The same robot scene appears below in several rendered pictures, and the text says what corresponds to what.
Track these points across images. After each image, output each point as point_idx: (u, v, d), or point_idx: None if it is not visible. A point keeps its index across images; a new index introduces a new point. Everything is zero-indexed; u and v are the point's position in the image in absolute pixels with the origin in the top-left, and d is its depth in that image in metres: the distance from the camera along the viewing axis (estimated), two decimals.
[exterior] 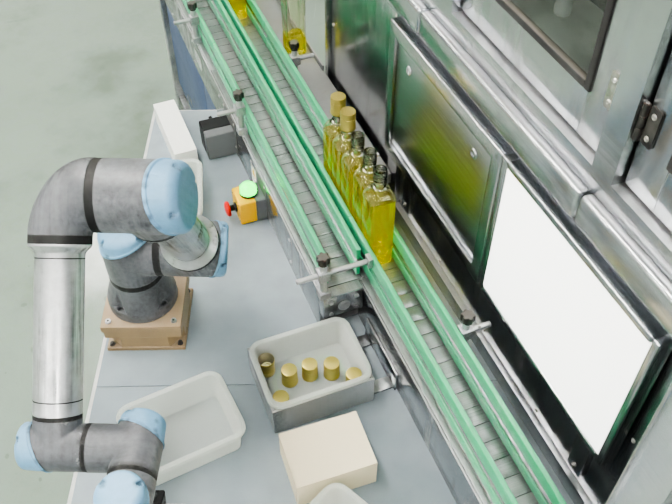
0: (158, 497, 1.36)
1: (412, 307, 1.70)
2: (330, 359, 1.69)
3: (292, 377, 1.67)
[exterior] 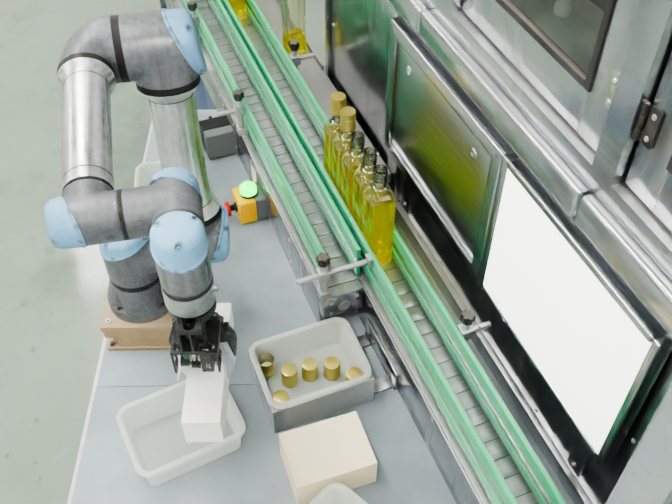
0: None
1: (412, 307, 1.70)
2: (330, 359, 1.69)
3: (292, 377, 1.67)
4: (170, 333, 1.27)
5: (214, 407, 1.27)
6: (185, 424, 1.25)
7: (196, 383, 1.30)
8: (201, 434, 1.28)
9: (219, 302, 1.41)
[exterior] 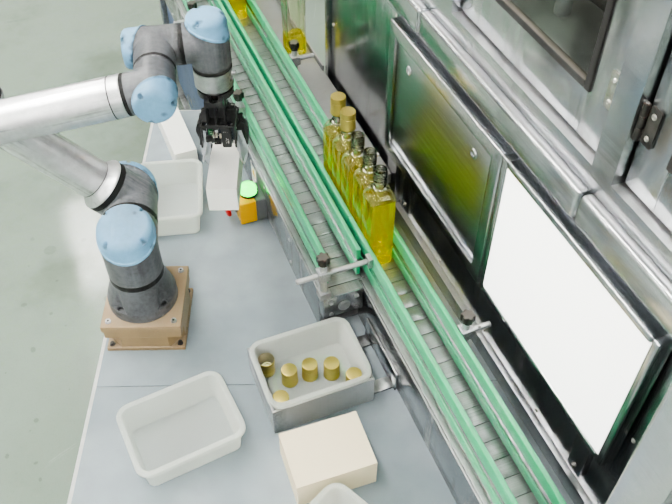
0: None
1: (412, 307, 1.70)
2: (330, 359, 1.69)
3: (292, 377, 1.67)
4: (197, 122, 1.63)
5: (231, 179, 1.63)
6: (209, 190, 1.62)
7: (217, 165, 1.66)
8: (221, 201, 1.64)
9: None
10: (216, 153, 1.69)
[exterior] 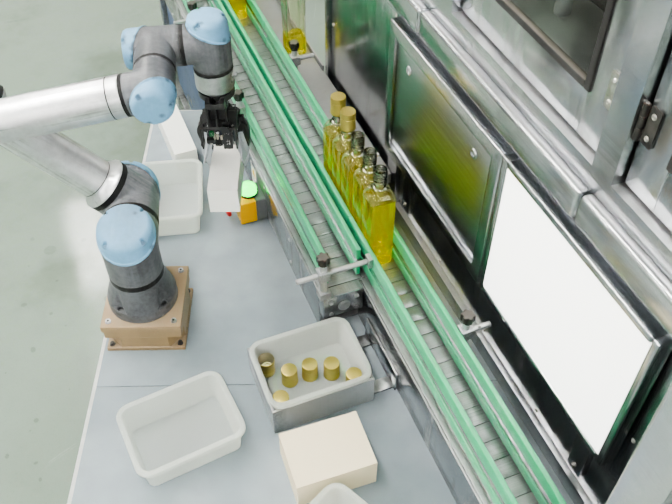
0: None
1: (412, 307, 1.70)
2: (330, 359, 1.69)
3: (292, 377, 1.67)
4: (198, 123, 1.63)
5: (232, 181, 1.63)
6: (210, 192, 1.61)
7: (218, 166, 1.66)
8: (222, 203, 1.63)
9: None
10: (217, 154, 1.68)
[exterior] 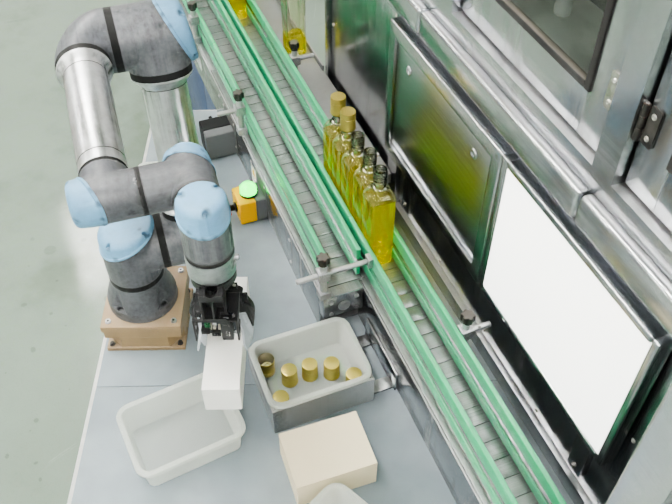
0: None
1: (412, 307, 1.70)
2: (330, 359, 1.69)
3: (292, 377, 1.67)
4: (191, 303, 1.31)
5: (233, 375, 1.31)
6: (205, 391, 1.29)
7: (215, 352, 1.34)
8: (220, 401, 1.32)
9: (236, 276, 1.45)
10: None
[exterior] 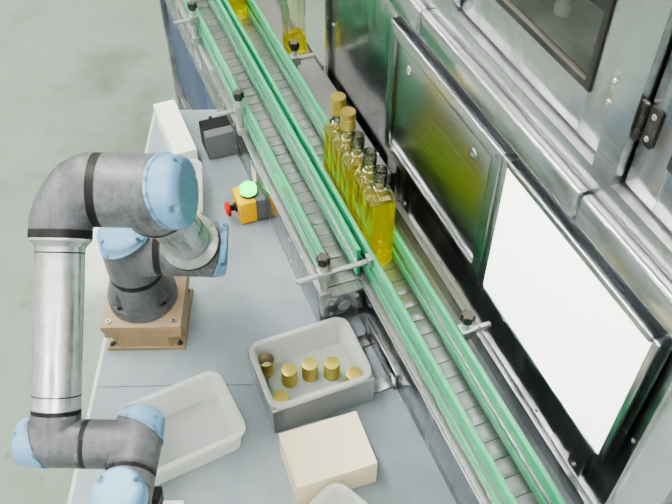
0: (156, 493, 1.35)
1: (412, 307, 1.70)
2: (330, 359, 1.69)
3: (292, 377, 1.67)
4: None
5: None
6: None
7: None
8: None
9: (172, 500, 1.47)
10: None
